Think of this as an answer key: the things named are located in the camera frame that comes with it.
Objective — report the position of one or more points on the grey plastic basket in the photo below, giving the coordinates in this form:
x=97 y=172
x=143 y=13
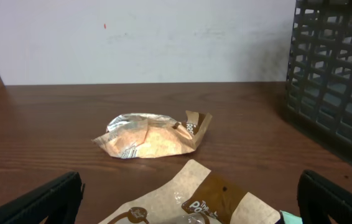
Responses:
x=319 y=75

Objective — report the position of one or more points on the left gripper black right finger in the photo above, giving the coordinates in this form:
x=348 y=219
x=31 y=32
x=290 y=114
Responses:
x=321 y=201

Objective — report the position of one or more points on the light teal snack packet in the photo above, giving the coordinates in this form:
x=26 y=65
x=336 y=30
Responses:
x=288 y=218

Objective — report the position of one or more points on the tan brown cookie bag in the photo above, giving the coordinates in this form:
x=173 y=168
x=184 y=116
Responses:
x=196 y=195

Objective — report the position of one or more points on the crumpled tan snack bag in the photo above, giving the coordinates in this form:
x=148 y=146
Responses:
x=145 y=135

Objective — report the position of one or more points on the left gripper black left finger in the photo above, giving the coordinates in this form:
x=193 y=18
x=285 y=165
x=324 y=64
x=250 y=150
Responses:
x=56 y=201

